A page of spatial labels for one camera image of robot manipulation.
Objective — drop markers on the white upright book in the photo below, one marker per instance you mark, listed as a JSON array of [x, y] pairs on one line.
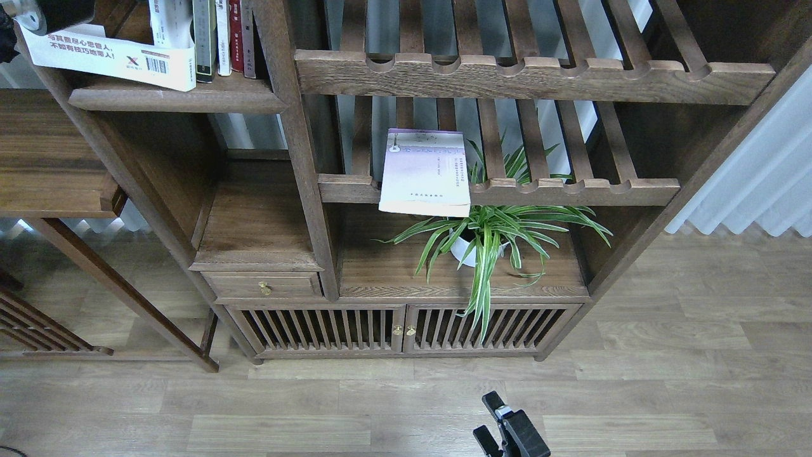
[[223, 37]]

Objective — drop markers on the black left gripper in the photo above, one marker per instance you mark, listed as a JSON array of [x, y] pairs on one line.
[[59, 15]]

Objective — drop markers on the grey upright book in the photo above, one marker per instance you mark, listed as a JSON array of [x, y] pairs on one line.
[[248, 46]]

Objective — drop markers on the dark wooden bookshelf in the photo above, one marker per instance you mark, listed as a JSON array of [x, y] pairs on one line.
[[572, 103]]

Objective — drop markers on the brass drawer knob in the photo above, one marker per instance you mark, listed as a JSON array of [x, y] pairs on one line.
[[265, 290]]

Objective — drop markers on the pale purple book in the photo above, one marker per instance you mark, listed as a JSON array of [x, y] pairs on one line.
[[425, 173]]

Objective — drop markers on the wooden side table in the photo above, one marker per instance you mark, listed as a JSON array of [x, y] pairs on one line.
[[50, 173]]

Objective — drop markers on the green spider plant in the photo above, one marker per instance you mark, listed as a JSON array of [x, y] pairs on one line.
[[532, 225]]

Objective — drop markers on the white plant pot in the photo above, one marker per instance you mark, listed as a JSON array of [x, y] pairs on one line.
[[464, 249]]

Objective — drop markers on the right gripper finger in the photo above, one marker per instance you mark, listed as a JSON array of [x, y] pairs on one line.
[[486, 441], [519, 436]]

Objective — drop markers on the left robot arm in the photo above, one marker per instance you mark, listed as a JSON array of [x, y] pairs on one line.
[[27, 14]]

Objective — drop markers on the yellow and grey book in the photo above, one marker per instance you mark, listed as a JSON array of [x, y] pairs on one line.
[[205, 40]]

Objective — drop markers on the large white book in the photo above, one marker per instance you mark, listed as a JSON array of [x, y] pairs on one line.
[[148, 41]]

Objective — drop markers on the white curtain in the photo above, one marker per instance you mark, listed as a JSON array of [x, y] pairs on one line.
[[767, 180]]

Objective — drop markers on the red upright book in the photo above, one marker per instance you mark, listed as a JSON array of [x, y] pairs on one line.
[[236, 36]]

